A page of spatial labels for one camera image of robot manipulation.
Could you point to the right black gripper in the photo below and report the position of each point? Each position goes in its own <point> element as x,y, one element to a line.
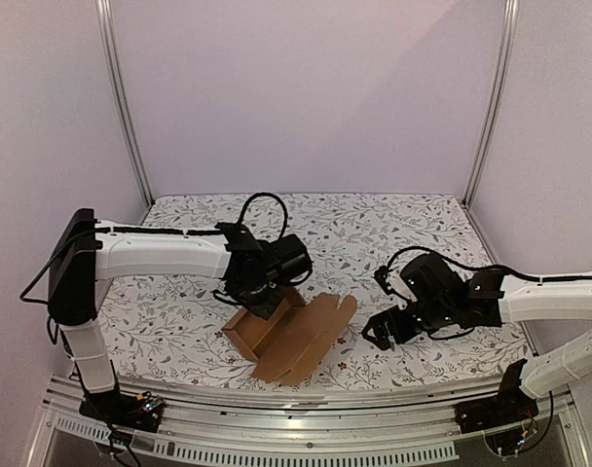
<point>393,327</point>

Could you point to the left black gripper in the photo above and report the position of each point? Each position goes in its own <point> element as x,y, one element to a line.
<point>267,309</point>

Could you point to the brown cardboard box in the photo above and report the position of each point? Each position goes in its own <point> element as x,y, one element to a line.
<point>288,347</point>

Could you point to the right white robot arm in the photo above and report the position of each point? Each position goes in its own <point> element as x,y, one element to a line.
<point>489,298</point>

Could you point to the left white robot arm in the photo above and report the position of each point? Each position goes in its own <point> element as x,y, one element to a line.
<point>91,250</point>

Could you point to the floral patterned table mat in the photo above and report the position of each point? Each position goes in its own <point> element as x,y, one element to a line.
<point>169,328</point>

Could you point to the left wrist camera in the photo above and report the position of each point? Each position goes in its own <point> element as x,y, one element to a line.
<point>288,261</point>

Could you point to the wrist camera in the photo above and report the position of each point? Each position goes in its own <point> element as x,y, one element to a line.
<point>288,261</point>
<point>425,278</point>

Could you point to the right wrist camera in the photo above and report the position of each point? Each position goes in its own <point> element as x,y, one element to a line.
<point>425,278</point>

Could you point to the front aluminium rail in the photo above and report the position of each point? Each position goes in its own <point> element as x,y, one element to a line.
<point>213,426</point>

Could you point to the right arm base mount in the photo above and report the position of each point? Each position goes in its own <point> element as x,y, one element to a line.
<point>494,411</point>

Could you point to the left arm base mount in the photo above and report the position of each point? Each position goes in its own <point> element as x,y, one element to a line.
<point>143,411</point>

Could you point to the left aluminium frame post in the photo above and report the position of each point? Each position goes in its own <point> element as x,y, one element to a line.
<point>107,33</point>

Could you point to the aluminium frame post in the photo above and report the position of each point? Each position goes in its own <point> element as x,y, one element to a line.
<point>107,33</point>
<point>505,50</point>

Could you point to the right aluminium frame post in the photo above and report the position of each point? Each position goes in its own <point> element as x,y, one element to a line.
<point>505,50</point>

